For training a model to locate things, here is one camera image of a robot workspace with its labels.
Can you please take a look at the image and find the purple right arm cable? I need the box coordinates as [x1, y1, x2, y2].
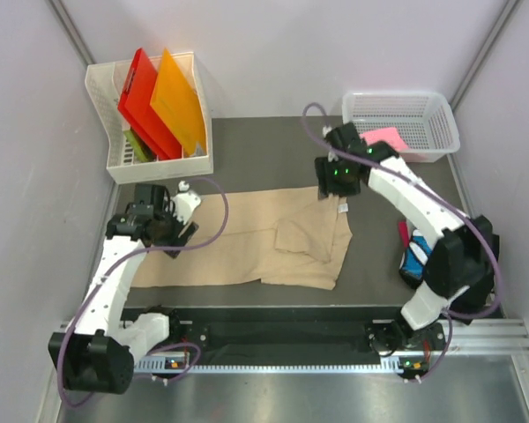
[302, 102, 503, 383]

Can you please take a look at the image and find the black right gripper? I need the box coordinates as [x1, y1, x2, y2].
[315, 156, 360, 202]

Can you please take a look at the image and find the white file organizer rack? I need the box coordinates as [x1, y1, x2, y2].
[85, 51, 214, 185]

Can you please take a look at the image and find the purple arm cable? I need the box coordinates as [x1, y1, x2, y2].
[56, 176, 229, 409]
[302, 102, 503, 383]

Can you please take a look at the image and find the black printed t shirt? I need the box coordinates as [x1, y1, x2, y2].
[398, 220, 494, 315]

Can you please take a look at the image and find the red plastic folder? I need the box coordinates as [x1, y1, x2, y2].
[117, 48, 183, 160]

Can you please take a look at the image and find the green booklet in rack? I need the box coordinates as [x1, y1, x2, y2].
[123, 129, 156, 163]

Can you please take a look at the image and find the orange plastic folder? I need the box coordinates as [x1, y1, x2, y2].
[150, 48, 207, 157]

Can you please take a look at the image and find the white mesh laundry basket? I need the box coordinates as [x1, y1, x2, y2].
[342, 91, 460, 163]

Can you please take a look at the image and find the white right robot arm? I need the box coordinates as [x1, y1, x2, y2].
[313, 123, 500, 349]

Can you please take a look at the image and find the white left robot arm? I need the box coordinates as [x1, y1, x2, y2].
[48, 181, 202, 394]

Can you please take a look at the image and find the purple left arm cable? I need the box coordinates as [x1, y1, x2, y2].
[56, 176, 229, 409]

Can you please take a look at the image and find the beige t shirt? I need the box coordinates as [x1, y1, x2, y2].
[132, 187, 352, 290]

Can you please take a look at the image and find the pink t shirt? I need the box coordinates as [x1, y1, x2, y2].
[361, 127, 408, 152]

